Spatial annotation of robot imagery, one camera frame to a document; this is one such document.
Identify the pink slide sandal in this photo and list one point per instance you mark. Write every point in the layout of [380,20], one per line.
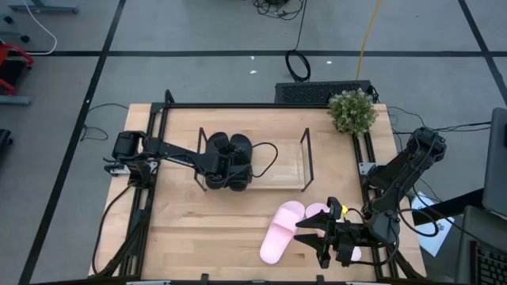
[279,233]
[314,209]

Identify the red and black chair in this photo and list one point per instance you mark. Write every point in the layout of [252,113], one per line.
[8,49]

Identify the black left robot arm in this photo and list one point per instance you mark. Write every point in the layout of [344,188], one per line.
[174,152]

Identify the black chair base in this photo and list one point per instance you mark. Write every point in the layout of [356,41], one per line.
[4,138]

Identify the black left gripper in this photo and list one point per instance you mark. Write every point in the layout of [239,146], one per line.
[227,166]

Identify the green artificial potted plant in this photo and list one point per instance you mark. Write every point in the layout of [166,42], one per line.
[352,112]

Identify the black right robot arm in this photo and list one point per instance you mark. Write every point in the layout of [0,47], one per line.
[404,166]

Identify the black desk edge bar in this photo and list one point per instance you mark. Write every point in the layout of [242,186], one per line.
[447,207]

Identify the black slide sandal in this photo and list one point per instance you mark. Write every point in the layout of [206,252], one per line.
[216,138]
[242,141]

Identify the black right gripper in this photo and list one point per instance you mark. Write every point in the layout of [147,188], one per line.
[350,237]

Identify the black vented computer case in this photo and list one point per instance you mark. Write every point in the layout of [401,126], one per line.
[309,93]

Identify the black aluminium table frame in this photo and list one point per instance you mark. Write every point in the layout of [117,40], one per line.
[237,105]

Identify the black-framed wooden shoe shelf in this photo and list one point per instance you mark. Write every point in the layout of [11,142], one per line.
[285,166]

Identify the black caster wheel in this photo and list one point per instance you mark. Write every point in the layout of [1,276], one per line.
[8,19]
[25,38]

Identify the grey desk foot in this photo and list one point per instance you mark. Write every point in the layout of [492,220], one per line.
[43,7]

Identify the white printed paper sheet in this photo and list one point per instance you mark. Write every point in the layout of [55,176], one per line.
[431,237]

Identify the grey open laptop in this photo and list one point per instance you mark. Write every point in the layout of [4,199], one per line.
[495,166]

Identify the grey floor bar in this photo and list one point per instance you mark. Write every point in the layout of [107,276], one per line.
[14,100]

